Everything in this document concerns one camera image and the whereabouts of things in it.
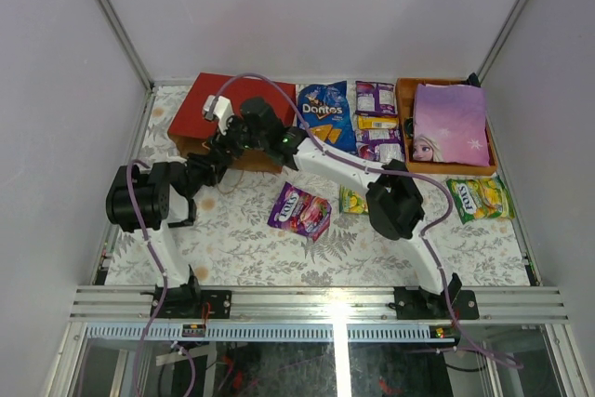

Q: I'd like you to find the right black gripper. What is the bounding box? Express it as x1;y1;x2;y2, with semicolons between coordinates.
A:
206;113;268;168

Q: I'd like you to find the red brown paper bag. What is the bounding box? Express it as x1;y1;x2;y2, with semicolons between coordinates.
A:
167;73;296;195

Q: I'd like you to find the blue chips bag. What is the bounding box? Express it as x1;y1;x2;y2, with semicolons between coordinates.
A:
297;81;356;154

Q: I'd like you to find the purple Fox's packet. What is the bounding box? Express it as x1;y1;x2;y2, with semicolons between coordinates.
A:
355;128;404;164
268;182;332;242

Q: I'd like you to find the yellow candy bar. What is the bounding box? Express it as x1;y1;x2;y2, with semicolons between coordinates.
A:
357;115;399;130

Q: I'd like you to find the green yellow candy packet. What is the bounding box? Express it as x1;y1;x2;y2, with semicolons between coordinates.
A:
446;176;515;224

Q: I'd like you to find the purple snack packet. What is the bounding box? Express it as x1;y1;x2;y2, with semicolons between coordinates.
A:
355;80;398;117

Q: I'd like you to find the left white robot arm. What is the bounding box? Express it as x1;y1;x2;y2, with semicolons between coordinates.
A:
106;154;232;323

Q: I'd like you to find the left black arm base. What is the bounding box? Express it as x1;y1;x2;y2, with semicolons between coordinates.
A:
151;276;232;322

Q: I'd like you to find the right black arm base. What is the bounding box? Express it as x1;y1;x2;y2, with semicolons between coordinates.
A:
387;273;480;321

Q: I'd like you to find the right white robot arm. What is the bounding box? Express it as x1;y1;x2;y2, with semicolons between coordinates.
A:
203;95;462;319

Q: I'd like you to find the orange wooden tray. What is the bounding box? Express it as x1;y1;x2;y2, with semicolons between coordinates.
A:
395;74;497;177

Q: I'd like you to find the purple Frozen cloth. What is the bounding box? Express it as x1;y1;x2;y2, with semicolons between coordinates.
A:
413;84;490;166

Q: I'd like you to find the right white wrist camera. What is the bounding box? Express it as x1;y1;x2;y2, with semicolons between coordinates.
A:
203;95;233;126

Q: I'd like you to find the grey slotted cable duct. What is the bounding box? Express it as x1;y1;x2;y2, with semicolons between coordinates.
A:
86;323;457;344

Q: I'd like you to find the aluminium front rail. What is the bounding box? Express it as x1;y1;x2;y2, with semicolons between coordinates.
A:
69;285;570;325

